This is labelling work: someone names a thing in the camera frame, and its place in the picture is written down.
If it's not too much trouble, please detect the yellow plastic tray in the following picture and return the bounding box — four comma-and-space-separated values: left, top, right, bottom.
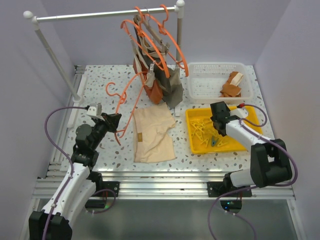
185, 108, 247, 155

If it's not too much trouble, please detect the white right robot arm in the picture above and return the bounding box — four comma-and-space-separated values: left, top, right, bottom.
210, 101, 293, 197

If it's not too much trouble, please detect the teal clothespin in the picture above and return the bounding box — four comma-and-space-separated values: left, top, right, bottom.
211, 136, 220, 147

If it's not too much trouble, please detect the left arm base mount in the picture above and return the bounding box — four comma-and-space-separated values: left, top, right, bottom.
84, 171, 120, 214

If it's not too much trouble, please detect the aluminium rail frame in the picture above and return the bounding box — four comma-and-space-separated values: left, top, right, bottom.
32, 65, 295, 200

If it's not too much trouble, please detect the orange hanger with clothes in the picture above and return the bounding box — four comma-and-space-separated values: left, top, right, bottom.
120, 6, 170, 78

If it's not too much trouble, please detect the wooden clip hanger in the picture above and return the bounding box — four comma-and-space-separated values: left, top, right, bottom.
134, 5, 170, 54

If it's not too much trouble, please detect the white metal clothes rack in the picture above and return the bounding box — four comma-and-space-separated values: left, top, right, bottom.
23, 0, 187, 107

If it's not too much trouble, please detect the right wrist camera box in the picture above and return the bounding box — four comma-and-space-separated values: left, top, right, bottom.
230, 103, 249, 118

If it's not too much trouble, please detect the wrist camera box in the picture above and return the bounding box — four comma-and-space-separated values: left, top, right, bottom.
86, 103, 102, 118
230, 103, 249, 118

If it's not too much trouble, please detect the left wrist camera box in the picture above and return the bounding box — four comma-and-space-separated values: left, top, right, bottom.
86, 103, 102, 118

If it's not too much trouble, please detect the pile of cream clothespins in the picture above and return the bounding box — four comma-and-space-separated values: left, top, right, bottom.
188, 118, 228, 149

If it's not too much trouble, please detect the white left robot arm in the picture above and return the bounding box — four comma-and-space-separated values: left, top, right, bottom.
28, 112, 121, 240

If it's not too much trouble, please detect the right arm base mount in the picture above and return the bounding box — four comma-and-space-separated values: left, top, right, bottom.
206, 173, 253, 214

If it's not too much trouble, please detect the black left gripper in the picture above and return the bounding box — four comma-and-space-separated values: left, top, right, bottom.
90, 112, 121, 150

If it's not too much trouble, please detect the white plastic basket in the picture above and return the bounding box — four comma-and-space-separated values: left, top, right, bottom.
186, 62, 254, 105

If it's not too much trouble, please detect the orange hanging underwear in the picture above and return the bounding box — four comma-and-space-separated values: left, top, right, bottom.
133, 59, 163, 105

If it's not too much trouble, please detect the beige hanging underwear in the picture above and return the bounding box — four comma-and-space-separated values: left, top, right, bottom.
133, 29, 156, 76

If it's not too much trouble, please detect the grey hanging underwear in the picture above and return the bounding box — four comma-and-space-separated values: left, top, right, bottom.
134, 23, 184, 110

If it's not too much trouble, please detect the brown and cream underwear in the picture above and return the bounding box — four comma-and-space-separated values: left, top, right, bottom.
219, 71, 244, 98

